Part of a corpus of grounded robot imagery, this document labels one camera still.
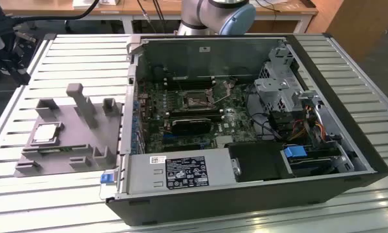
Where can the black open PC case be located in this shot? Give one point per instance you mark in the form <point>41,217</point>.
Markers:
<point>343,136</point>

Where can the green motherboard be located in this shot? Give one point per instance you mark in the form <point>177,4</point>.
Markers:
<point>236,126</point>

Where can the blue case latch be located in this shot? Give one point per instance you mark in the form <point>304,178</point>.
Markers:
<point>107,178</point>

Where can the grey metal drive cage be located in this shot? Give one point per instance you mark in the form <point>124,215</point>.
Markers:
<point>271,87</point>

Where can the blue disk carrier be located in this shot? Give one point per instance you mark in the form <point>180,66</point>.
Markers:
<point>294,151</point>

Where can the black plastic shroud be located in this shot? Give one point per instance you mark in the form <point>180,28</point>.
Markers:
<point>259,160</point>

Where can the CPU socket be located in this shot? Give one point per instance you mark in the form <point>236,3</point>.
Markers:
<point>195,100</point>

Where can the green RAM stick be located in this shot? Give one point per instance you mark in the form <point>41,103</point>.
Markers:
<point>55,149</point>

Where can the silver power supply with label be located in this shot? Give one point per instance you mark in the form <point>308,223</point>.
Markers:
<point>141,174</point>

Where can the brown wooden cabinet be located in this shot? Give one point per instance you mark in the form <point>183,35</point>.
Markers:
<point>359,24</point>

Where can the black RAM slot bank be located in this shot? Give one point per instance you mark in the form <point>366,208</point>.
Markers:
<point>193,114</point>
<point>193,83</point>

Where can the grey plastic parts rack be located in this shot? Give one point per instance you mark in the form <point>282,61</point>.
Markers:
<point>68,136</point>

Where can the white box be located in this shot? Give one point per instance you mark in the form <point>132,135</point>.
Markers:
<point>109,2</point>

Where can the black graphics card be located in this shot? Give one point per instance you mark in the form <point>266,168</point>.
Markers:
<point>191,126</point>

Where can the silver square CPU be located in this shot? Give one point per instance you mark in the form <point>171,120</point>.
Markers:
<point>45,133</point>

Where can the wooden desk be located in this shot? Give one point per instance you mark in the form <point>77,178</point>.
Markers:
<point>116,11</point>

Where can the small silver heat sink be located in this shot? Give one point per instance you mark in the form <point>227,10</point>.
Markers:
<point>224,141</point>

